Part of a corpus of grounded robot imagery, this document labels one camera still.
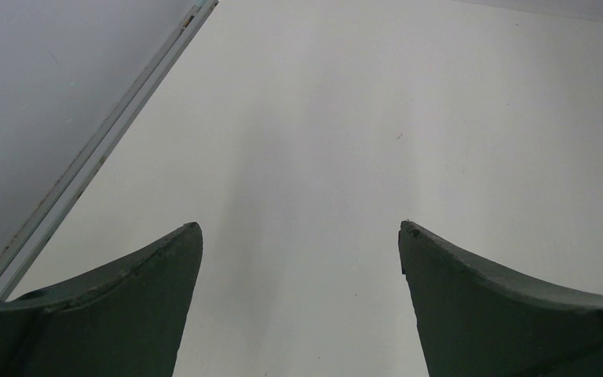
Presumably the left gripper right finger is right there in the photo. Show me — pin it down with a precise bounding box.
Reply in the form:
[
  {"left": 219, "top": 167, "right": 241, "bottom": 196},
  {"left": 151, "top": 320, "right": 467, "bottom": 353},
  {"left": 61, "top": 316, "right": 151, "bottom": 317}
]
[{"left": 398, "top": 221, "right": 603, "bottom": 376}]

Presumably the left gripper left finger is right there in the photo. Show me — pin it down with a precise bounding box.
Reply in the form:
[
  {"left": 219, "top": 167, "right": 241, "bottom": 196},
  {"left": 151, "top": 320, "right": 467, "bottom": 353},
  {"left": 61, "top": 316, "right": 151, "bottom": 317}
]
[{"left": 0, "top": 222, "right": 203, "bottom": 376}]

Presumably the aluminium frame rail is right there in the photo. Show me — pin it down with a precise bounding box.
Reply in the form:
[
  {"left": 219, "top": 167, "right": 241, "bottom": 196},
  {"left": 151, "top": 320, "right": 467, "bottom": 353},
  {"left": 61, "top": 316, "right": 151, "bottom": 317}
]
[{"left": 0, "top": 1, "right": 216, "bottom": 299}]

